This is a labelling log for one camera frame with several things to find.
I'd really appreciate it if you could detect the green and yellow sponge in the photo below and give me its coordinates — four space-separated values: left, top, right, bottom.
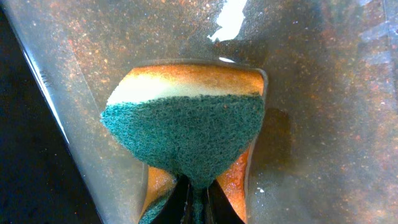
101 64 267 223

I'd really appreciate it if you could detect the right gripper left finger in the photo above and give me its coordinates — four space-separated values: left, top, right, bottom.
151 175 190 224

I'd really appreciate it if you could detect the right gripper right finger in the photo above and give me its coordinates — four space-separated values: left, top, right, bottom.
206 180 244 224

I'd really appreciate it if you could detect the black water tray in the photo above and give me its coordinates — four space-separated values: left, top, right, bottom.
4 1 397 223

